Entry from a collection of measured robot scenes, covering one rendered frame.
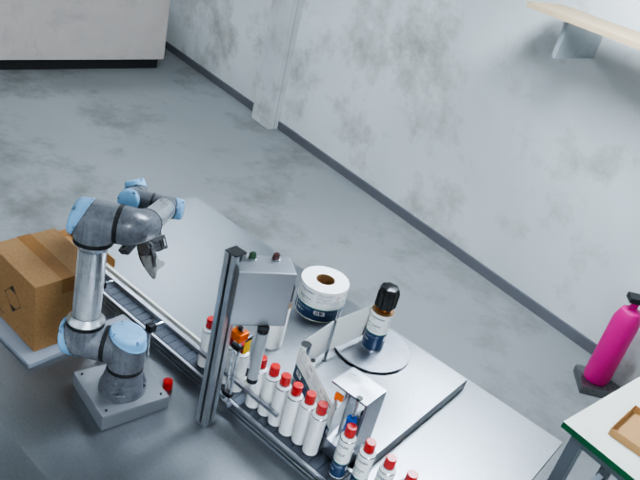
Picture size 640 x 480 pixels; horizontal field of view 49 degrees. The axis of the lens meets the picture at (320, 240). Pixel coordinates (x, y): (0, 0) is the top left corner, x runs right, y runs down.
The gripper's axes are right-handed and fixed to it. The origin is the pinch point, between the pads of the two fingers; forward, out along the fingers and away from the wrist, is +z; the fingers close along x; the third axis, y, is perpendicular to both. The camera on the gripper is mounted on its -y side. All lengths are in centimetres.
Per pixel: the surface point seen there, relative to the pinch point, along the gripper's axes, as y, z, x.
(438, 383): 66, 62, -71
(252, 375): -11, 27, -57
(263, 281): -12, -3, -71
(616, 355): 256, 127, -69
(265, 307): -10, 5, -68
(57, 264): -28.3, -12.7, 10.6
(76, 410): -44, 31, -7
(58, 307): -32.7, 1.1, 8.9
